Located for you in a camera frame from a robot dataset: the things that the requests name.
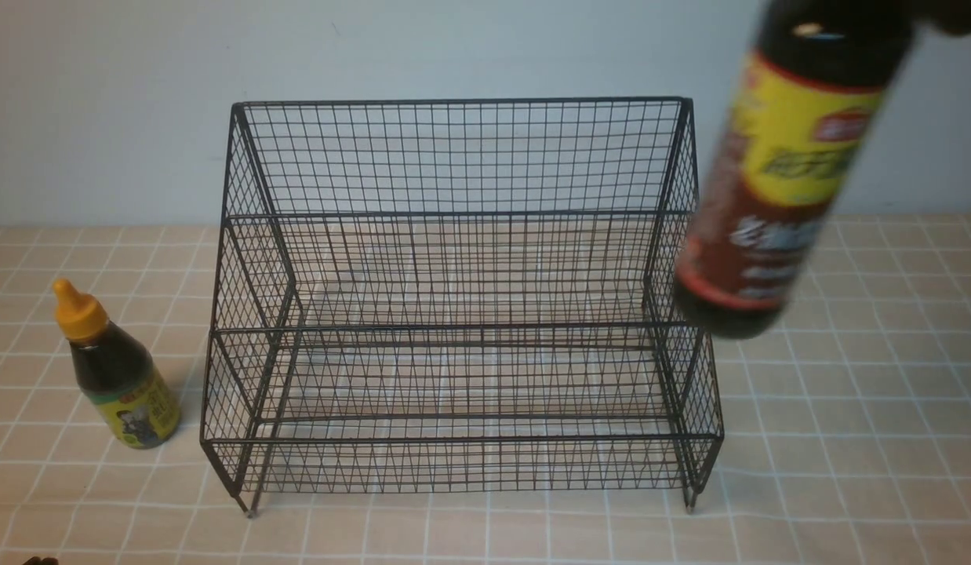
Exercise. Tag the small yellow-capped sauce bottle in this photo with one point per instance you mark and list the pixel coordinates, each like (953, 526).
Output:
(115, 372)

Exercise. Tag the dark soy sauce bottle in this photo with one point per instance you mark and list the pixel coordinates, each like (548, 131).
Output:
(812, 85)

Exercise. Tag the beige checkered tablecloth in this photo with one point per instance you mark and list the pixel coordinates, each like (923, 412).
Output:
(848, 429)

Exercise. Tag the black wire mesh shelf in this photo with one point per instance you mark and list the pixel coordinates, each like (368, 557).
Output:
(457, 295)

